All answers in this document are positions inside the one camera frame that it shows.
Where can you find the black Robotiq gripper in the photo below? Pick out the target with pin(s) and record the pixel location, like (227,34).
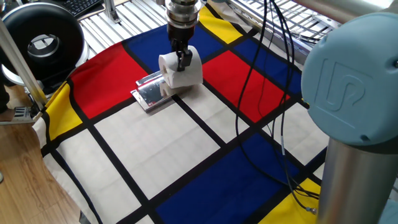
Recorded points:
(178,34)

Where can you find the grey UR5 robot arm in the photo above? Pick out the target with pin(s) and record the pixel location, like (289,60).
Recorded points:
(351,77)

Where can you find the colour block checked tablecloth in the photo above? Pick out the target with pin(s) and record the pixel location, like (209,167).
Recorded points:
(155,146)

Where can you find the white toilet paper roll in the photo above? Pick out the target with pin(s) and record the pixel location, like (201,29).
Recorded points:
(189,77)

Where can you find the short aluminium post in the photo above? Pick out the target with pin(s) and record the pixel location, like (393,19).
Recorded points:
(110,11)

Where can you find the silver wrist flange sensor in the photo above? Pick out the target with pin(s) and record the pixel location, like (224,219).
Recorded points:
(183,12)

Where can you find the white slotted adapter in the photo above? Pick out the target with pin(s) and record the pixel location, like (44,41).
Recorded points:
(21,112)

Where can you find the black computer keyboard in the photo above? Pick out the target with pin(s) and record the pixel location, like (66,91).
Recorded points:
(81,6)

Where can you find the slanted aluminium frame post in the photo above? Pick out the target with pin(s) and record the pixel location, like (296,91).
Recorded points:
(18,62)

